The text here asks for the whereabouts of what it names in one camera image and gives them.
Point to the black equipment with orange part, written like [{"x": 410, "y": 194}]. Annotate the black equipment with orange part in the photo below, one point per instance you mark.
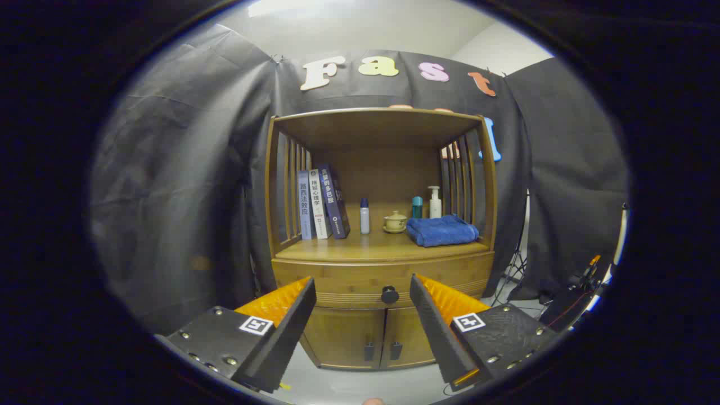
[{"x": 568, "y": 309}]

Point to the dark navy book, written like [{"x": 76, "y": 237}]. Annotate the dark navy book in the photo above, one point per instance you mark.
[{"x": 334, "y": 202}]

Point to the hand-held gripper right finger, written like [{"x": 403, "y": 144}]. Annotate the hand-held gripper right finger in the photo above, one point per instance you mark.
[{"x": 436, "y": 332}]

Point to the wooden countertop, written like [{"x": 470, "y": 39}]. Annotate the wooden countertop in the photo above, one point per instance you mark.
[{"x": 377, "y": 246}]

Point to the teal bottle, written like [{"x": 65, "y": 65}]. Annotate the teal bottle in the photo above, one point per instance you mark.
[{"x": 417, "y": 208}]

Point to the black tripod stand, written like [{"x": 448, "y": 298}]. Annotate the black tripod stand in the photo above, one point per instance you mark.
[{"x": 514, "y": 267}]

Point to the light blue book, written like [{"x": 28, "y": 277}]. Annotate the light blue book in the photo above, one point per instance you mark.
[{"x": 304, "y": 208}]

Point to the beige lidded tea cup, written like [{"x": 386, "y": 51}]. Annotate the beige lidded tea cup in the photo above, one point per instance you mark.
[{"x": 395, "y": 222}]

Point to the white bottle with blue cap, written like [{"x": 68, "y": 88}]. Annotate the white bottle with blue cap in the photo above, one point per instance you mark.
[{"x": 364, "y": 219}]

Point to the white pump bottle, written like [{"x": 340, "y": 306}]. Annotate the white pump bottle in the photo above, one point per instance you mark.
[{"x": 435, "y": 207}]

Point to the wooden drawer with black knob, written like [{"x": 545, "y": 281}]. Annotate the wooden drawer with black knob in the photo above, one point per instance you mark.
[{"x": 349, "y": 275}]

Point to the blue folded towel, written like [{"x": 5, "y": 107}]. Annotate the blue folded towel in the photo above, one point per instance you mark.
[{"x": 441, "y": 232}]

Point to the white book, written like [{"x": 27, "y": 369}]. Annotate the white book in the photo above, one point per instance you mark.
[{"x": 318, "y": 205}]

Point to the wooden cabinet door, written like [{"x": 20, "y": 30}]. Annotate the wooden cabinet door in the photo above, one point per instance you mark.
[
  {"x": 408, "y": 337},
  {"x": 343, "y": 337}
]

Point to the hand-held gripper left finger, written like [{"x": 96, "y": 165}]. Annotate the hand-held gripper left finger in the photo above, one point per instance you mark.
[{"x": 287, "y": 337}]

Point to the wooden cabinet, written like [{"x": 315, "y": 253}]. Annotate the wooden cabinet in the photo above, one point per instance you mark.
[{"x": 371, "y": 126}]

